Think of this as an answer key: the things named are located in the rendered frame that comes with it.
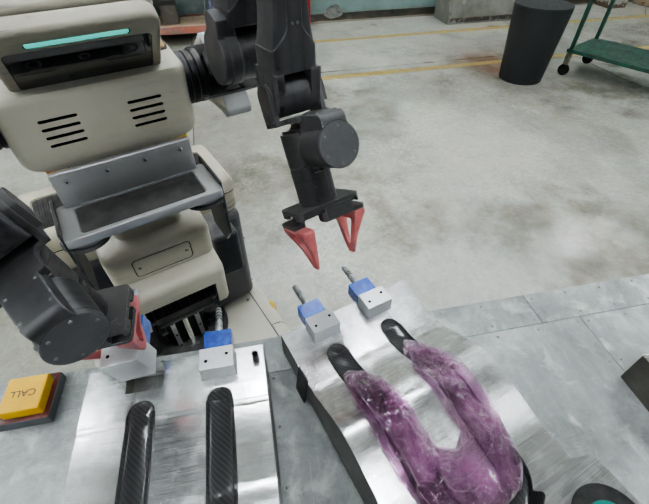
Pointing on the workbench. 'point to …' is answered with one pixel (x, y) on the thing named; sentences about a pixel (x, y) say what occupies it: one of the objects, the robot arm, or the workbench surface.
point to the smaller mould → (646, 382)
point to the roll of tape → (596, 495)
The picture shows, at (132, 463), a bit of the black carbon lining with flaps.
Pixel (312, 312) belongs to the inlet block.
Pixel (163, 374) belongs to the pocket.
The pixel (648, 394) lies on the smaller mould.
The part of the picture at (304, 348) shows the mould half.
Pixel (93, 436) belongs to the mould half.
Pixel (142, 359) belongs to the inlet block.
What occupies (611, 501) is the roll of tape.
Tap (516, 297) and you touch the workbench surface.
